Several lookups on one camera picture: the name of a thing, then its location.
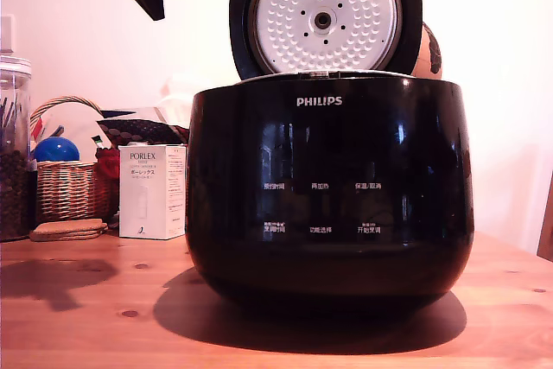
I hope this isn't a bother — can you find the black Philips rice cooker body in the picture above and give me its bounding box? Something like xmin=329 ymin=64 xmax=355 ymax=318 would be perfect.
xmin=186 ymin=70 xmax=475 ymax=306

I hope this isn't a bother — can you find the dark dotted fabric pouch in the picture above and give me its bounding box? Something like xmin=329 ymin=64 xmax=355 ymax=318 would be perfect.
xmin=97 ymin=117 xmax=189 ymax=148

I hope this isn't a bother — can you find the blue ball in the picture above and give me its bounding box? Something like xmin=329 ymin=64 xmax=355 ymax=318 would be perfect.
xmin=33 ymin=136 xmax=81 ymax=164

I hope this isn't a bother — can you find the red knitted item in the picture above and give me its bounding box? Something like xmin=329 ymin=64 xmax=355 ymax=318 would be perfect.
xmin=94 ymin=148 xmax=121 ymax=197

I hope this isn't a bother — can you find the white Porlex cardboard box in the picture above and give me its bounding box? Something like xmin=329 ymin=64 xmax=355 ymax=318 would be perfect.
xmin=118 ymin=143 xmax=188 ymax=240

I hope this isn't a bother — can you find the glass jar with coffee beans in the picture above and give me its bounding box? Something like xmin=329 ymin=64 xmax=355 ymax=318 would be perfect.
xmin=0 ymin=55 xmax=34 ymax=243

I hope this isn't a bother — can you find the cork coaster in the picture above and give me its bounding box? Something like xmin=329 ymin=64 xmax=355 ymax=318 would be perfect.
xmin=36 ymin=219 xmax=107 ymax=234
xmin=29 ymin=226 xmax=109 ymax=243

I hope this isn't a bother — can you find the cork globe with dark continents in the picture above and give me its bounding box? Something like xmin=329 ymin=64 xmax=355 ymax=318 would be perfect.
xmin=410 ymin=21 xmax=445 ymax=80

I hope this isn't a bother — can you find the small white wall fixture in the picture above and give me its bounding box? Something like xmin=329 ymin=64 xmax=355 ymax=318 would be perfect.
xmin=0 ymin=14 xmax=17 ymax=57

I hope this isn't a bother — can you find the woven wicker basket with handle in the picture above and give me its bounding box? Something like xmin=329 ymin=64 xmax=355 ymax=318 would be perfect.
xmin=29 ymin=95 xmax=118 ymax=226

